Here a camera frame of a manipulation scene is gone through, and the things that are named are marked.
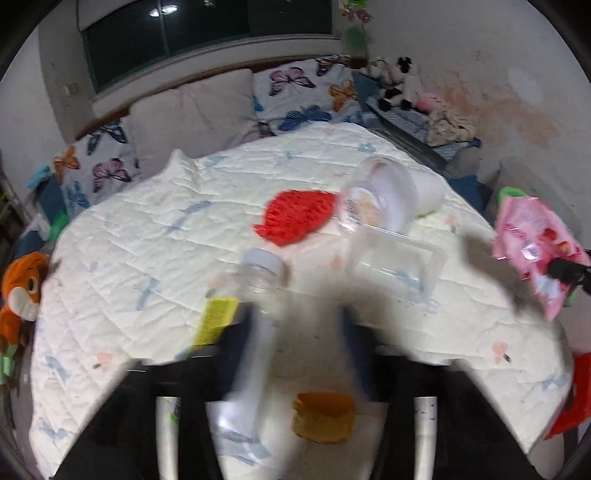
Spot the pink snack bag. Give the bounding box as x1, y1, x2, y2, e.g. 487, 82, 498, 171
493, 195, 590, 321

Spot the clear bottle yellow label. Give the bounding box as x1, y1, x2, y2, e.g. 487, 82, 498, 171
186, 248, 287, 463

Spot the clear round plastic container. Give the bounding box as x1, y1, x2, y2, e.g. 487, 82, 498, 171
334, 155, 418, 234

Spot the green plastic basket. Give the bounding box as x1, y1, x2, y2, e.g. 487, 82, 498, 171
497, 186, 527, 206

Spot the red stool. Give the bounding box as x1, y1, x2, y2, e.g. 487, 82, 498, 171
545, 352, 591, 440

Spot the blue bed sheet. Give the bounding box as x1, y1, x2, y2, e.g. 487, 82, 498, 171
447, 175, 493, 215

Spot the white foam cup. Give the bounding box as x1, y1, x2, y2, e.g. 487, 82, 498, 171
408, 169, 446, 216

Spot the spotted beige cloth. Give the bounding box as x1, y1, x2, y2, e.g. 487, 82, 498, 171
426, 107, 476, 147

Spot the orange fox plush toy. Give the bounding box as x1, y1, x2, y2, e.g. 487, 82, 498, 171
1, 252, 49, 394

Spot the clear rectangular plastic tray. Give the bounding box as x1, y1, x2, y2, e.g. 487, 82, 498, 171
345, 225, 447, 302

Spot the pink plush toy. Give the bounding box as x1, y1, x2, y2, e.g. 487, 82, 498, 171
415, 92, 447, 115

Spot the white quilted bedspread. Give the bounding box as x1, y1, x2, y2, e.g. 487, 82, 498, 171
29, 123, 572, 479

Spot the black white cow plush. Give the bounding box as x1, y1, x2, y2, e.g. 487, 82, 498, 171
366, 56, 423, 112

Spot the left butterfly pillow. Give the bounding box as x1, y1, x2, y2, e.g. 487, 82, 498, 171
52, 116, 142, 219

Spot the butterfly pillow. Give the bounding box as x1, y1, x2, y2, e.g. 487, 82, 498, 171
252, 54, 363, 137
52, 116, 142, 219

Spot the red mesh fruit net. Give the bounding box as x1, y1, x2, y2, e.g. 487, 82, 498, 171
253, 190, 338, 247

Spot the right butterfly pillow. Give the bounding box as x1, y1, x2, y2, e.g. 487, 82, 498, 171
252, 54, 363, 137

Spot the grey pillow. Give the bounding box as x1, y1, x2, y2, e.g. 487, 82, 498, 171
129, 69, 260, 178

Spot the colourful pinwheel decoration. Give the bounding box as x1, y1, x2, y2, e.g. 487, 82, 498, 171
338, 0, 373, 59

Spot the dark window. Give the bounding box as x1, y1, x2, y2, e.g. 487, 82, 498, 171
77, 0, 332, 92

